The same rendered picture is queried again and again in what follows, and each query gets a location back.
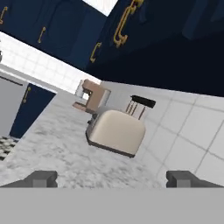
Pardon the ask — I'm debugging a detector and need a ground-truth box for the navy wall cabinet door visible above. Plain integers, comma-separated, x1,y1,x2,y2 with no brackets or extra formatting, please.
85,0,224,97

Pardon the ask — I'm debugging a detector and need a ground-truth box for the navy base cabinet door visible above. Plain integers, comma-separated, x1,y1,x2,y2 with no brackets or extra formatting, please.
9,82,58,139

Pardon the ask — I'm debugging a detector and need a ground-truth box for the cream toaster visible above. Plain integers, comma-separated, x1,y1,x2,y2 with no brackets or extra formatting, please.
85,108,146,158

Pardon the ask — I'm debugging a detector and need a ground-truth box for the navy wall cabinet run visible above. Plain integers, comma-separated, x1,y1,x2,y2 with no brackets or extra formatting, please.
0,0,108,71

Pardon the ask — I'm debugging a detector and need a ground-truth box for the black rack with wooden utensils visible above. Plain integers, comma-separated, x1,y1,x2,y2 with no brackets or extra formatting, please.
125,94,157,121

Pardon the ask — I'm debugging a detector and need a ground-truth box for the grey appliance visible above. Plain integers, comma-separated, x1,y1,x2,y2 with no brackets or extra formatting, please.
0,69,30,138

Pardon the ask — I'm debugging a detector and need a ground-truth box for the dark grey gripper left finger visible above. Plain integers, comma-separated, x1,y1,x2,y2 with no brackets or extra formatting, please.
0,171,59,188

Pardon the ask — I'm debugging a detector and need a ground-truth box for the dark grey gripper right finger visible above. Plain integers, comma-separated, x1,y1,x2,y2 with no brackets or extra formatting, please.
165,170,224,188

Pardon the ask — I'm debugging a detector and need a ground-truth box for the brass base cabinet handle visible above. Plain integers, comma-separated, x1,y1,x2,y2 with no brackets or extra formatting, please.
22,86,32,104

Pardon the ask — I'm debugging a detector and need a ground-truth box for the brown coffee machine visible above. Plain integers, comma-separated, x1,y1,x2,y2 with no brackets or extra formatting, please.
72,79,112,115

